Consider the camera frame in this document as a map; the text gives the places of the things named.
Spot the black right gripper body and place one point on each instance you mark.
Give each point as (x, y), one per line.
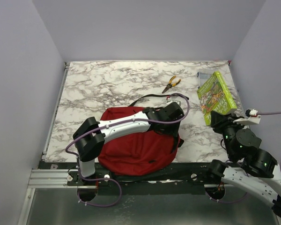
(225, 125)

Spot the green book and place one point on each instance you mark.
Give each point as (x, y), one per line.
(214, 95)

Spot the red student backpack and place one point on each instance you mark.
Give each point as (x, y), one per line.
(139, 154)

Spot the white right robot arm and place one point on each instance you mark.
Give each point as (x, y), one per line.
(262, 172)

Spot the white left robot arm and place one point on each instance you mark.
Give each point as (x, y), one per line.
(117, 122)

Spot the clear plastic organizer box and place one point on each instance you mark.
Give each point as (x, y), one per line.
(203, 75)

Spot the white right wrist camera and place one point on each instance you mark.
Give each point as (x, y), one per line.
(251, 118)

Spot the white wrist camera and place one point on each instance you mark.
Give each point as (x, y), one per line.
(251, 118)
(171, 100)

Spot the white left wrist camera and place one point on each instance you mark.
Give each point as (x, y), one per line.
(171, 100)

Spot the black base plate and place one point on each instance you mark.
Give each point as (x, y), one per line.
(175, 179)

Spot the yellow handled pliers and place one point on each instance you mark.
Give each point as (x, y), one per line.
(171, 84)

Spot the aluminium mounting rail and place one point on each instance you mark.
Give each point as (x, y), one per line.
(47, 178)

